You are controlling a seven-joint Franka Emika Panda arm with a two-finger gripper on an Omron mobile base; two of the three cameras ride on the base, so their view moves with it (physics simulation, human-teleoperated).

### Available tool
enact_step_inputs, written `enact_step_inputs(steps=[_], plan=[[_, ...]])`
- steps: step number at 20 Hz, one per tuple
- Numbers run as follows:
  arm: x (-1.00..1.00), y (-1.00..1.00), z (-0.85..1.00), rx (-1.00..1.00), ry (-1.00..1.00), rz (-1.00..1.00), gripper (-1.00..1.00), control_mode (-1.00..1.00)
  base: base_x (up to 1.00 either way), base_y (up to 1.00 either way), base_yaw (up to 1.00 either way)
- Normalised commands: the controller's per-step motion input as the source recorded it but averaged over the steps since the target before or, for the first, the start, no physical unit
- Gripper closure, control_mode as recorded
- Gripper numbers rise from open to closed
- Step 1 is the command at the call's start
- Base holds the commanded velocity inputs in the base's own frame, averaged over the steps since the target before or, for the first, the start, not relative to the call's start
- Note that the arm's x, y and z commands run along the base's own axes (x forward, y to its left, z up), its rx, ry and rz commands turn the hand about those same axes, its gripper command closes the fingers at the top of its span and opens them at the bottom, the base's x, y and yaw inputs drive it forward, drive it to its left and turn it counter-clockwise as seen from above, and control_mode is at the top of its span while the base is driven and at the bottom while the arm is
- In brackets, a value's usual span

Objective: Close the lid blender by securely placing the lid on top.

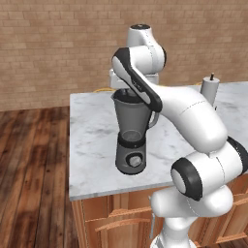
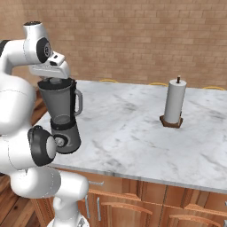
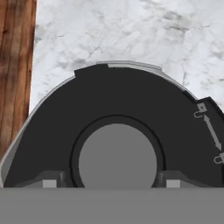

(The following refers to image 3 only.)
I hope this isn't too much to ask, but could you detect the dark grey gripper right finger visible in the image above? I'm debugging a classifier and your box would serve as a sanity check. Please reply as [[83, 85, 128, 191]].
[[151, 170, 212, 189]]

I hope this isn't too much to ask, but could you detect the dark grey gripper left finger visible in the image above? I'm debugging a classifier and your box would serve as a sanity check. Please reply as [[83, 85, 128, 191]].
[[13, 170, 72, 189]]

